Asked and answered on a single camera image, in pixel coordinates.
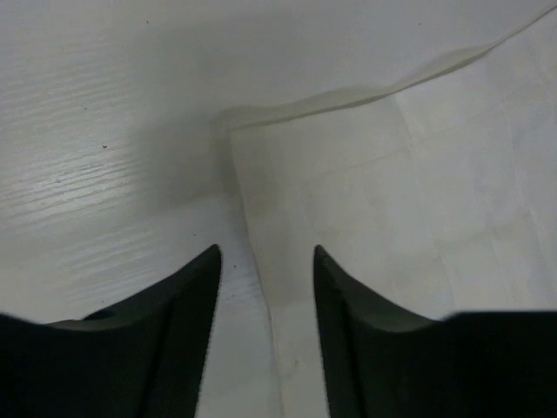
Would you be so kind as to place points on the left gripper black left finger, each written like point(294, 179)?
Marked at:
point(141, 357)

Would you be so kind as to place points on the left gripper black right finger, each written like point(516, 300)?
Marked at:
point(381, 360)

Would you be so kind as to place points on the white pleated skirt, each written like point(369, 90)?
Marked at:
point(437, 190)

